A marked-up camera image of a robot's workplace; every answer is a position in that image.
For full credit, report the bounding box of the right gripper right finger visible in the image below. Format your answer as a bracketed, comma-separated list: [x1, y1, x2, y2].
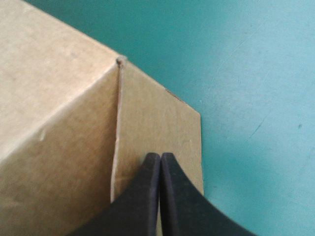
[160, 152, 252, 236]

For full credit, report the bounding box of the brown cardboard box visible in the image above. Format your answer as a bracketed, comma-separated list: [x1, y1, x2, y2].
[0, 0, 205, 236]

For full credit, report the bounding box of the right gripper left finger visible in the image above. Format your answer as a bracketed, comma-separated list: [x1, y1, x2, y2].
[65, 152, 162, 236]

